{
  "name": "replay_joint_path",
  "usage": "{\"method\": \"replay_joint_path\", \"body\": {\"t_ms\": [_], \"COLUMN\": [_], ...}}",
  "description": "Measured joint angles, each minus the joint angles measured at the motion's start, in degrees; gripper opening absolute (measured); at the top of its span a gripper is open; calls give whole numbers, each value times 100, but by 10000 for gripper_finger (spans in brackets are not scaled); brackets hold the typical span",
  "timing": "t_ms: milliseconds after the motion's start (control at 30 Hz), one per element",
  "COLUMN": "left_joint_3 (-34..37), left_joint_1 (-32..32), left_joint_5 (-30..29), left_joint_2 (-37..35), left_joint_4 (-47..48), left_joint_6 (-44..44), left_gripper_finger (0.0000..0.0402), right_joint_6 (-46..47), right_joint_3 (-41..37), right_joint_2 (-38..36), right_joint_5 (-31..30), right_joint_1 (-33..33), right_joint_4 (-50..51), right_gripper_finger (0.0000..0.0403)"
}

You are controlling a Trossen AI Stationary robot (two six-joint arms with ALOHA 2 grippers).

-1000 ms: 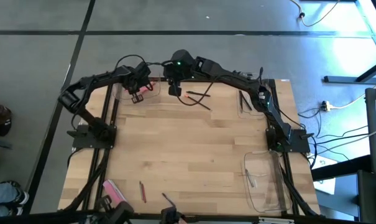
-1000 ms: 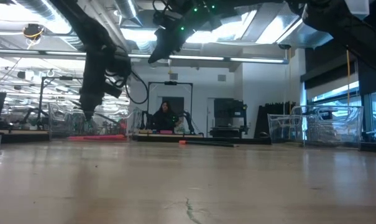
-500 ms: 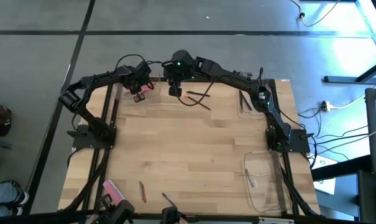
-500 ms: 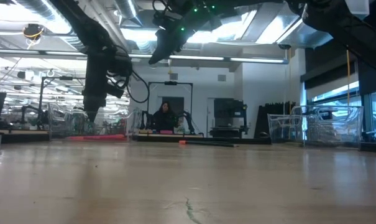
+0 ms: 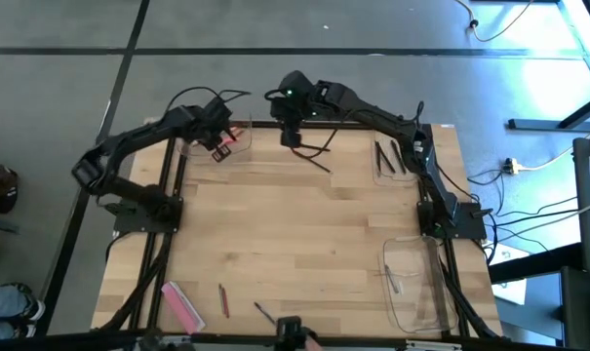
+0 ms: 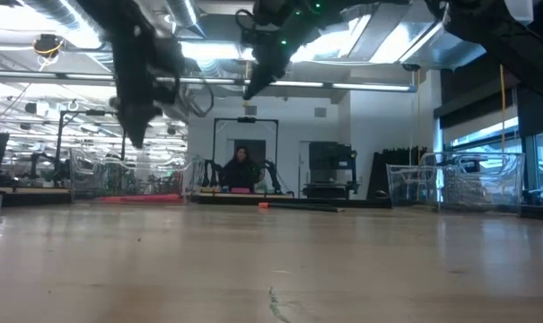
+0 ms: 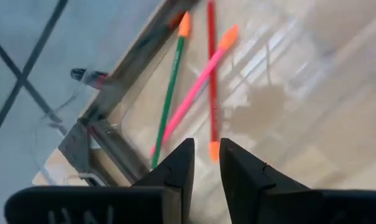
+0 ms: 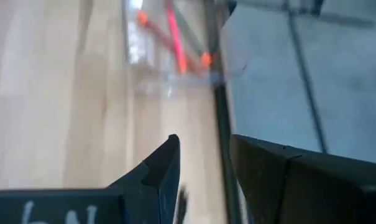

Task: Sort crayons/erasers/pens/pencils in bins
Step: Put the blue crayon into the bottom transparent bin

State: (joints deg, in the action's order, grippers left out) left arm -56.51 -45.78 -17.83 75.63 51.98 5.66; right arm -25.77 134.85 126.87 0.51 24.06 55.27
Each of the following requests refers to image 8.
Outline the black aluminium table frame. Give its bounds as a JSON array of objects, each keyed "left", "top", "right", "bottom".
[{"left": 203, "top": 0, "right": 243, "bottom": 224}]

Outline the clear plastic pencil bin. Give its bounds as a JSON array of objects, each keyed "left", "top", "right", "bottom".
[{"left": 122, "top": 0, "right": 249, "bottom": 98}]

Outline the pink pencil orange eraser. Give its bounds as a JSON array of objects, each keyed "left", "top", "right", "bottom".
[{"left": 165, "top": 0, "right": 189, "bottom": 75}]

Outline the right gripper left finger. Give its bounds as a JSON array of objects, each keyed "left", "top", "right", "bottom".
[{"left": 0, "top": 134, "right": 181, "bottom": 224}]

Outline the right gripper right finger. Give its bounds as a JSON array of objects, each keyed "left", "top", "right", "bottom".
[{"left": 230, "top": 134, "right": 376, "bottom": 224}]

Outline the green pencil orange eraser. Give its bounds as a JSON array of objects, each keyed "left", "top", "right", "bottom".
[{"left": 172, "top": 6, "right": 214, "bottom": 68}]

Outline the red pencil orange eraser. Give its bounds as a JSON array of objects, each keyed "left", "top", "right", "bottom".
[{"left": 137, "top": 10, "right": 204, "bottom": 74}]

